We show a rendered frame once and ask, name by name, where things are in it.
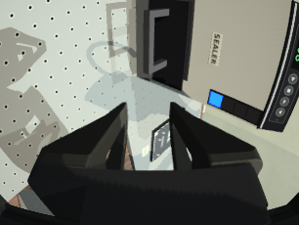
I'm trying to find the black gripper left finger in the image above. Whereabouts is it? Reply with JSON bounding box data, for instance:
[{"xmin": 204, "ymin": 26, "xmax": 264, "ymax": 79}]
[{"xmin": 34, "ymin": 102, "xmax": 128, "ymax": 170}]

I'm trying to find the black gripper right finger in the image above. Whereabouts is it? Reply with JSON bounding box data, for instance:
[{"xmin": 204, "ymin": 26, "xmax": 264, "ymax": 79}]
[{"xmin": 169, "ymin": 102, "xmax": 263, "ymax": 175}]

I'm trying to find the grey heat sealer housing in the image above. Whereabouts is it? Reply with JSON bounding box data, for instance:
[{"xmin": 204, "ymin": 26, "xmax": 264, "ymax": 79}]
[{"xmin": 136, "ymin": 0, "xmax": 299, "ymax": 132}]

